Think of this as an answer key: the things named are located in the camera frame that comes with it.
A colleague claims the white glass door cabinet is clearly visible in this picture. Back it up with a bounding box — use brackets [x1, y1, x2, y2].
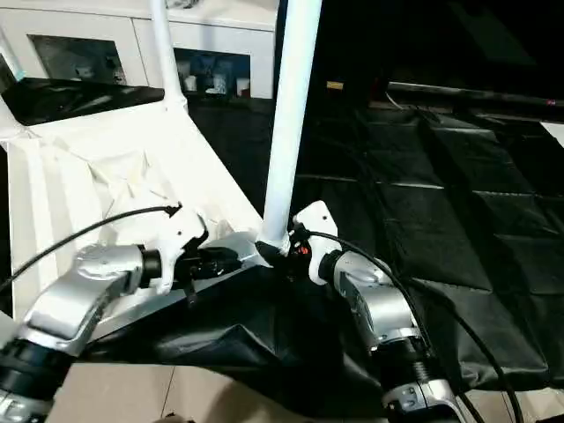
[0, 0, 278, 100]

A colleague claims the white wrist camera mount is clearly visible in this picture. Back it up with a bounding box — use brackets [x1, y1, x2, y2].
[149, 206, 211, 296]
[291, 200, 339, 286]

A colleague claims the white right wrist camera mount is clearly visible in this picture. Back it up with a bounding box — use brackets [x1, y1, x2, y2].
[291, 200, 339, 286]

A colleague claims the black glossy mat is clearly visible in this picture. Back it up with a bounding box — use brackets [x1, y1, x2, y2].
[0, 74, 564, 397]

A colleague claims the black flat monitor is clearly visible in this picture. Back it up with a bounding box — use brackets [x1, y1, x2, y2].
[386, 0, 564, 109]

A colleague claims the white plastic table top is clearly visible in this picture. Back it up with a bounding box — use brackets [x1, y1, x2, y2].
[0, 99, 270, 343]

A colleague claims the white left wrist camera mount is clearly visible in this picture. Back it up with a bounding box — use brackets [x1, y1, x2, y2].
[149, 206, 211, 296]

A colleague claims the white plastic table leg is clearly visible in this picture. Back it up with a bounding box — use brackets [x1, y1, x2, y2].
[0, 26, 27, 137]
[148, 0, 189, 114]
[256, 0, 325, 261]

